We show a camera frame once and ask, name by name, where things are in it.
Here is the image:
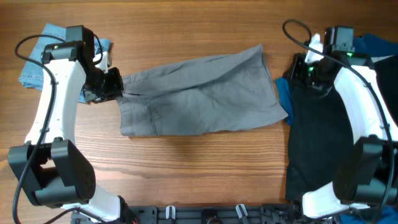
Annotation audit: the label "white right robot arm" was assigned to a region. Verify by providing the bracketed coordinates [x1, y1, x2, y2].
[283, 51, 397, 220]

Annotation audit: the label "grey shorts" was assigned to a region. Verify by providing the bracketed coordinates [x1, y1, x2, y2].
[117, 45, 287, 137]

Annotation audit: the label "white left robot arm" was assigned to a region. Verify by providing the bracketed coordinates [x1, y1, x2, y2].
[7, 26, 129, 223]

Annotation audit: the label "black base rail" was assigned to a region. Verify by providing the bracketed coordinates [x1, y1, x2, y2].
[70, 203, 304, 224]

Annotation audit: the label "black garment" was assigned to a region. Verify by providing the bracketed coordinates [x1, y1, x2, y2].
[285, 68, 389, 204]

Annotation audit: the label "dark navy blue garment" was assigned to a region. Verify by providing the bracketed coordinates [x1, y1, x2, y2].
[275, 34, 397, 126]

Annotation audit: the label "folded blue denim jeans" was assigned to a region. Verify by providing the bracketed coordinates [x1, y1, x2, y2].
[19, 23, 111, 91]

